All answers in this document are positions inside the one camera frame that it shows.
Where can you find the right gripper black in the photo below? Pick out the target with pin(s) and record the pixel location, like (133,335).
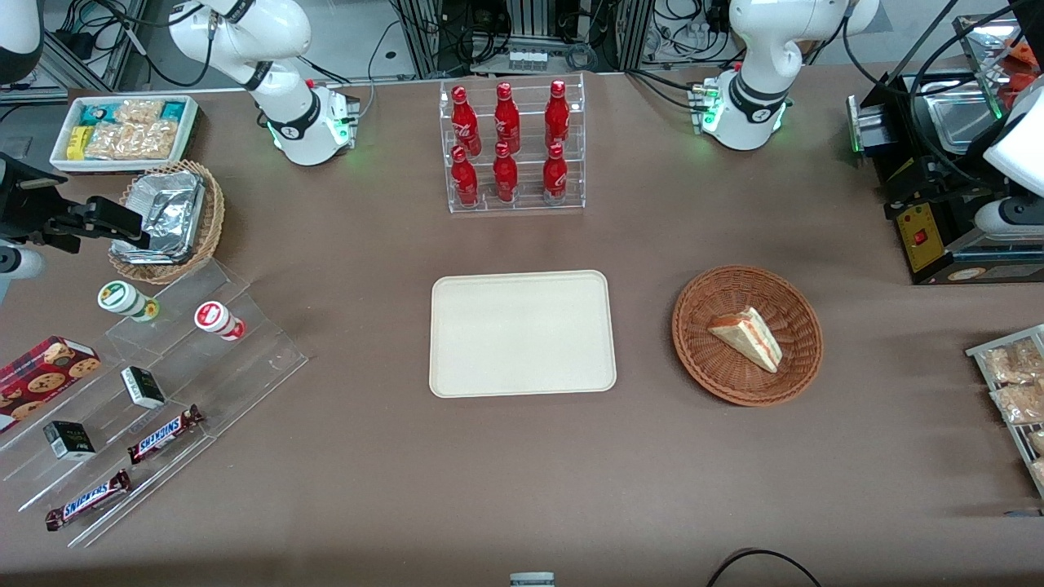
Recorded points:
(24,210)

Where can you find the triangular sandwich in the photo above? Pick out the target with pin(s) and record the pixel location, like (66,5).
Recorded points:
(750,336)

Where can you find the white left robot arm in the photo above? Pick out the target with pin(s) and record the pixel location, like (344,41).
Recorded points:
(754,49)

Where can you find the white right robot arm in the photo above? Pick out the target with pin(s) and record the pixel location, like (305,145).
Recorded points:
(285,106)

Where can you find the light wicker basket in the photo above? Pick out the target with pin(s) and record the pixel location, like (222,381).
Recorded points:
(214,220)

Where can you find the cream plastic tray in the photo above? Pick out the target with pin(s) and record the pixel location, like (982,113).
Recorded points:
(522,334)

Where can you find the brown wicker basket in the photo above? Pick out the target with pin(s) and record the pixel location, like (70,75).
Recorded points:
(718,383)

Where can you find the tray of packaged snacks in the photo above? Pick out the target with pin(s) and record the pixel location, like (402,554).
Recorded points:
(979,350)

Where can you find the silver foil container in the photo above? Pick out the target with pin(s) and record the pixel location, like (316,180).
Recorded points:
(167,212)

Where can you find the green lid yogurt cup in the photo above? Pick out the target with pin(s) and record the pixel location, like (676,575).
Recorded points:
(122,298)

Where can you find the large clear cracker bag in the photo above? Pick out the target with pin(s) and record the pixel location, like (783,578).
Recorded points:
(134,140)

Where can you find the yellow snack packet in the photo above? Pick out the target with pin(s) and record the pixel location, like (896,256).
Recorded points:
(77,143)

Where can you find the teal snack packet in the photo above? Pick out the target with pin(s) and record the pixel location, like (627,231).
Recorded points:
(98,114)
(172,112)

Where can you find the small clear cracker bag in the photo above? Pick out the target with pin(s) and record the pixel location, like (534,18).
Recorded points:
(139,112)

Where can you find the white snack bin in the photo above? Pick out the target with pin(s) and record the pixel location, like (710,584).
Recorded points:
(192,130)

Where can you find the red lid yogurt cup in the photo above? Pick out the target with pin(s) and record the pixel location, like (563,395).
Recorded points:
(216,318)

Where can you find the small black box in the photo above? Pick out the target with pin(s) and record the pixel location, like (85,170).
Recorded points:
(143,388)
(69,441)

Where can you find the red cookie box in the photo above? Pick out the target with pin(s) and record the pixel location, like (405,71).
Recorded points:
(41,379)

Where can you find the clear acrylic step display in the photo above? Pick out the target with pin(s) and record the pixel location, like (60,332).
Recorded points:
(245,359)

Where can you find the snickers chocolate bar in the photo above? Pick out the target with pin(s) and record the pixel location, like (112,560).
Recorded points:
(88,500)
(163,434)

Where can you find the red soda bottle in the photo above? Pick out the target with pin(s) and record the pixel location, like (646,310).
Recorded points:
(557,116)
(465,181)
(505,178)
(466,122)
(555,178)
(506,121)

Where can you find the clear acrylic bottle rack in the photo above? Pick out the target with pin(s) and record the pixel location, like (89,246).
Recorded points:
(526,139)

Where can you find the grey white device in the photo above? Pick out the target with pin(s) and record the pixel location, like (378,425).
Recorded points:
(532,580)

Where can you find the black food warmer machine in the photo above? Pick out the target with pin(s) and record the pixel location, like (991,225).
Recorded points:
(922,220)

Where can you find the steel warmer pan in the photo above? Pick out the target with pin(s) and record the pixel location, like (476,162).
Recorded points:
(954,122)

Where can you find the clear snack bag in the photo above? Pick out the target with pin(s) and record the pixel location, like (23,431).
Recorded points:
(1024,403)
(1015,363)

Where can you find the red sausage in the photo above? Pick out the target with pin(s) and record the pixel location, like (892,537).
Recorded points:
(1024,53)
(1019,88)

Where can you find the aluminium rail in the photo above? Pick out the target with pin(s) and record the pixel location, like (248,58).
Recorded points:
(77,61)

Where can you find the aluminium frame structure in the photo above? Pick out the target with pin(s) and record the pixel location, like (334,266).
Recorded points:
(530,20)

